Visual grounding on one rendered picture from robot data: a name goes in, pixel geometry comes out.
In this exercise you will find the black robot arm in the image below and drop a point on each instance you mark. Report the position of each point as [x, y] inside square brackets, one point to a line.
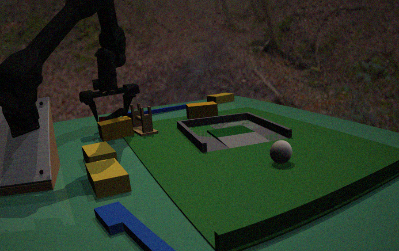
[21, 72]

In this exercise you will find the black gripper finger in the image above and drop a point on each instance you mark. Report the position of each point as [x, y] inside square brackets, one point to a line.
[127, 102]
[93, 108]

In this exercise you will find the blue l-shaped block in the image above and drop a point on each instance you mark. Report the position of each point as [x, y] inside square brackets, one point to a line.
[115, 218]

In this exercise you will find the red golf putter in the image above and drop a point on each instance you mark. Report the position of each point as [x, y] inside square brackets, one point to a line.
[113, 115]

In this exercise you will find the grey ball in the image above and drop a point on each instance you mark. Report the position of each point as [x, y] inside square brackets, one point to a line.
[281, 152]

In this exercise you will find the green putting mat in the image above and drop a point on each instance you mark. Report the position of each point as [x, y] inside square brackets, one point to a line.
[222, 188]

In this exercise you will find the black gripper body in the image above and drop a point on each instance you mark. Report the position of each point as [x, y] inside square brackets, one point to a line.
[108, 83]

